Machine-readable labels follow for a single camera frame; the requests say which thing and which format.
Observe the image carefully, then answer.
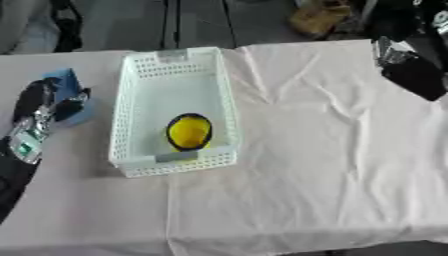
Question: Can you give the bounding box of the blue block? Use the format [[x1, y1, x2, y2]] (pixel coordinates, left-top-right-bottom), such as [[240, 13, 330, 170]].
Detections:
[[42, 67, 98, 128]]

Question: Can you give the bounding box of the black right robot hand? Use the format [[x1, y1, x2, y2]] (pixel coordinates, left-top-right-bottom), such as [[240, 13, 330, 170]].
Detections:
[[379, 53, 448, 102]]

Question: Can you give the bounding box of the black tripod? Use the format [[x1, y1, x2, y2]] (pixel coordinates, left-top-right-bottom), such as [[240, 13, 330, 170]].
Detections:
[[157, 0, 240, 51]]

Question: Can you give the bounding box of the yellow round toy black rim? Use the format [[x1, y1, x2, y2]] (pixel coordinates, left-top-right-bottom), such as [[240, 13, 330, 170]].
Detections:
[[164, 112, 216, 152]]

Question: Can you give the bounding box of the tan bag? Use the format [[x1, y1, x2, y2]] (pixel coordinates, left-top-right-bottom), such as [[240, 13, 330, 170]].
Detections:
[[288, 0, 354, 36]]

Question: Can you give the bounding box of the white perforated plastic basket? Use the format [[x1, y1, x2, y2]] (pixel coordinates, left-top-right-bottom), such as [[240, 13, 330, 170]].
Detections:
[[106, 46, 244, 178]]

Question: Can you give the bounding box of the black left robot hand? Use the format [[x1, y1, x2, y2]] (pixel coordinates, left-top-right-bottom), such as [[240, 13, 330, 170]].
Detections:
[[12, 78, 93, 124]]

